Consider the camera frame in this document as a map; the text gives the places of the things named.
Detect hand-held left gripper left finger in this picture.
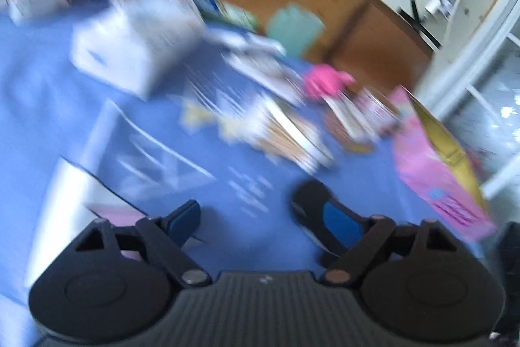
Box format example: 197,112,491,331
73,200,213,287

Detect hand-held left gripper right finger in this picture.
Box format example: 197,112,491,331
292,180,460,285

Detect pink knitted toy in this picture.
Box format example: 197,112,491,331
305,64,356,100

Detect brown round object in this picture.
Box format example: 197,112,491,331
325,111,378,154

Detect pink printed box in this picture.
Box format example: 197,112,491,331
392,85,498,242

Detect white brown packet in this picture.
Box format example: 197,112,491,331
248,95,336,173

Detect tin can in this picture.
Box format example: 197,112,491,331
357,87,403,136

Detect white paper sheet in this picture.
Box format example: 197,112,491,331
24,156,143,291

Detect clear plastic bag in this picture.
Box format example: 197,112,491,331
227,52,305,104

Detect white tissue pack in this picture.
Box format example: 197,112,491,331
71,1,204,100

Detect blue cloth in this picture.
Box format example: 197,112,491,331
0,0,488,347

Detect white wrapped roll pack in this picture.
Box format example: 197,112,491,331
207,30,285,55

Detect teal plastic cup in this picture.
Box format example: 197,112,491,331
268,3,326,57

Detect toothpaste box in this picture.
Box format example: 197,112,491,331
191,0,261,33

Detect white window frame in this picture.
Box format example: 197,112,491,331
414,0,520,201

